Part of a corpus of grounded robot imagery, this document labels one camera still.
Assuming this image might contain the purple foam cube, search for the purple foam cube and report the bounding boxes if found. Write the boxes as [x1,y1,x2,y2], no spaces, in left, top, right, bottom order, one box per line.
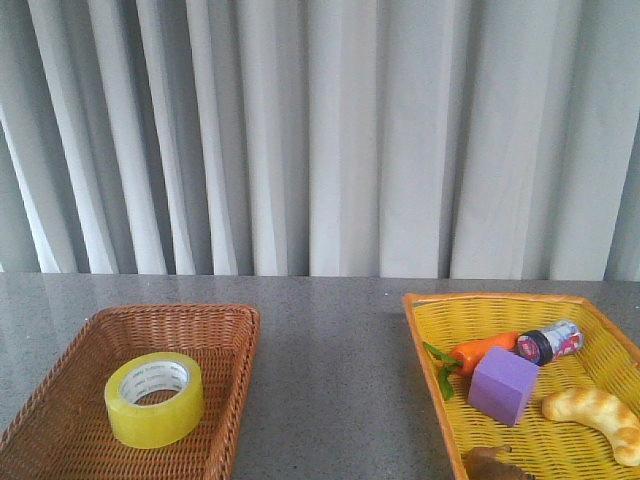
[467,346,539,427]

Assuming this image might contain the yellow-green tape roll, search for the yellow-green tape roll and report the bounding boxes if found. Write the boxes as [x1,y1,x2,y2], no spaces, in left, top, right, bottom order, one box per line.
[104,352,204,449]

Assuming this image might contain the orange toy carrot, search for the orange toy carrot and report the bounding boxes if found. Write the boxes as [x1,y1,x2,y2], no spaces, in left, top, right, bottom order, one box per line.
[423,331,520,400]

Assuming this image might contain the toy croissant bread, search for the toy croissant bread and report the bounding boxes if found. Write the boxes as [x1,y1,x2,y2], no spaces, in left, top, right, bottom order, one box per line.
[541,387,639,467]

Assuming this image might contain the small black-capped jar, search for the small black-capped jar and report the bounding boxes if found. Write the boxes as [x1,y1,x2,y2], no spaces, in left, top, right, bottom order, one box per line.
[516,319,585,366]

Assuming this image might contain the grey pleated curtain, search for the grey pleated curtain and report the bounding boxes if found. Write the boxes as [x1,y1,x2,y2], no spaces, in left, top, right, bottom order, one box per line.
[1,1,639,281]

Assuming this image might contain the yellow woven basket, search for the yellow woven basket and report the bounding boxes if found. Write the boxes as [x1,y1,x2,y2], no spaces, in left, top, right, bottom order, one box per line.
[404,293,639,479]

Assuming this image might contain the brown wicker basket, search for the brown wicker basket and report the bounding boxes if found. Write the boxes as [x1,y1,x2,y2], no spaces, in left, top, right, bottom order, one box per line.
[1,304,260,479]

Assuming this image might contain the brown toy animal figure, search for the brown toy animal figure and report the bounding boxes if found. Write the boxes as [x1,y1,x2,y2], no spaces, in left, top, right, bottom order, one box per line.
[464,445,536,480]

